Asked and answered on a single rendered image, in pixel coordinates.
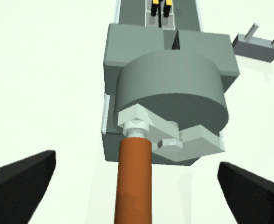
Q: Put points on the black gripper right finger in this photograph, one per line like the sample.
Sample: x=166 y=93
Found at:
x=250 y=197

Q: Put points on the grey block with two pegs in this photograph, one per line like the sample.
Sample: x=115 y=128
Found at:
x=253 y=47

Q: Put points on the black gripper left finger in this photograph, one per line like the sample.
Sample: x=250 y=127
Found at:
x=23 y=185

